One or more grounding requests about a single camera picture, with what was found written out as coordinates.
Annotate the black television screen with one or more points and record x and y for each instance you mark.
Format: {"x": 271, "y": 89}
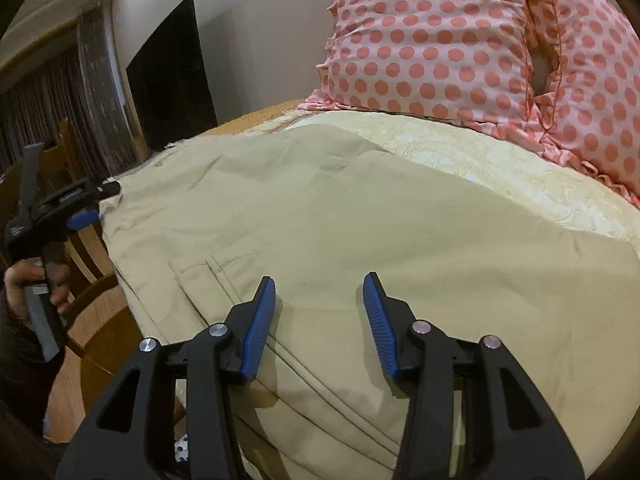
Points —
{"x": 168, "y": 82}

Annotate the dark patterned curtain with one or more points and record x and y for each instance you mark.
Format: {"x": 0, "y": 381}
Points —
{"x": 70, "y": 76}

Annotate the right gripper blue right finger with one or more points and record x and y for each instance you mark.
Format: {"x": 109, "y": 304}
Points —
{"x": 390, "y": 320}

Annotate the person's left hand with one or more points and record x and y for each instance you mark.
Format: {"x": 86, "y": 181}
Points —
{"x": 23, "y": 274}

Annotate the beige khaki pants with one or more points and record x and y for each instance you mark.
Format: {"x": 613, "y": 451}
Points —
{"x": 317, "y": 208}

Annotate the wooden chair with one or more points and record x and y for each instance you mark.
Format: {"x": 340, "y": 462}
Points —
{"x": 92, "y": 276}

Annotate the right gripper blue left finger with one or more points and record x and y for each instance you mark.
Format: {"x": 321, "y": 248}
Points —
{"x": 249, "y": 325}

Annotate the cream patterned bedspread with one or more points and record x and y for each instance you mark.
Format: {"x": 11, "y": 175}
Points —
{"x": 559, "y": 194}

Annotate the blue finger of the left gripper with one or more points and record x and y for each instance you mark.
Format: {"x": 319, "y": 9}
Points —
{"x": 100, "y": 191}
{"x": 82, "y": 219}

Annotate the pink polka dot pillow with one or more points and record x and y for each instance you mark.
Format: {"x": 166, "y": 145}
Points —
{"x": 465, "y": 62}
{"x": 590, "y": 104}

